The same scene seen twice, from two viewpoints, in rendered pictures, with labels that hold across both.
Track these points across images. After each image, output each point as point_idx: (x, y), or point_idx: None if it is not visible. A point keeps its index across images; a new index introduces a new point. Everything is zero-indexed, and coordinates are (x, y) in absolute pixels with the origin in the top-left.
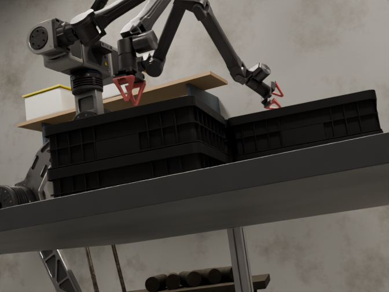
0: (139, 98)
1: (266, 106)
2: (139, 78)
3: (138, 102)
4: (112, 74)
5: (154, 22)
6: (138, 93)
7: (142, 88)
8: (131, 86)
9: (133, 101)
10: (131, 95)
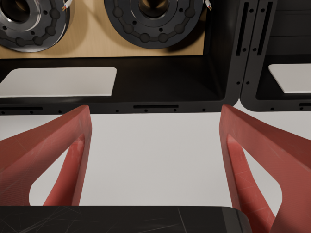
0: (74, 119)
1: None
2: (156, 208)
3: (80, 107)
4: None
5: None
6: (60, 155)
7: (22, 148)
8: (295, 135)
9: (87, 147)
10: (75, 198)
